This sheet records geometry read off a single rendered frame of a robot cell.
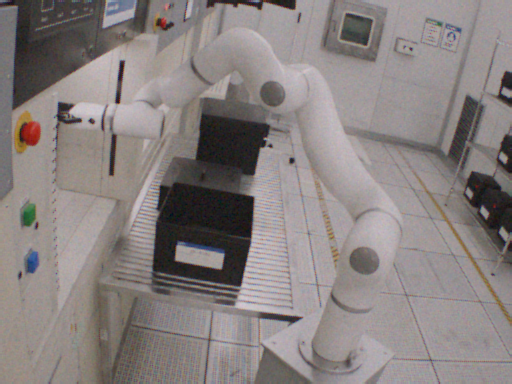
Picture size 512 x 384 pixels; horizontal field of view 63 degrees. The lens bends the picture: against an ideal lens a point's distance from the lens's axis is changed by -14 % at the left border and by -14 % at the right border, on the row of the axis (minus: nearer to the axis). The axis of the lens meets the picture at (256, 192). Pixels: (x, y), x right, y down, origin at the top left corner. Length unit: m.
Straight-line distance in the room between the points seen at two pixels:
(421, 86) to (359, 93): 0.81
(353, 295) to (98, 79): 0.94
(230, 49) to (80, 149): 0.68
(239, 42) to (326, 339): 0.75
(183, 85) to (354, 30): 4.42
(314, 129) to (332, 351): 0.56
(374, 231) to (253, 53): 0.45
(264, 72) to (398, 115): 5.01
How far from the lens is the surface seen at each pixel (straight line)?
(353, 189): 1.04
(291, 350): 1.27
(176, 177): 1.79
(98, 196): 1.59
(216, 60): 1.08
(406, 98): 5.90
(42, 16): 0.76
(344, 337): 1.20
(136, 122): 1.26
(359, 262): 1.00
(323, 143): 1.02
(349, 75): 5.66
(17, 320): 0.87
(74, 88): 1.49
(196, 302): 1.36
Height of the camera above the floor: 1.62
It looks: 25 degrees down
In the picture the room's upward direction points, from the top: 12 degrees clockwise
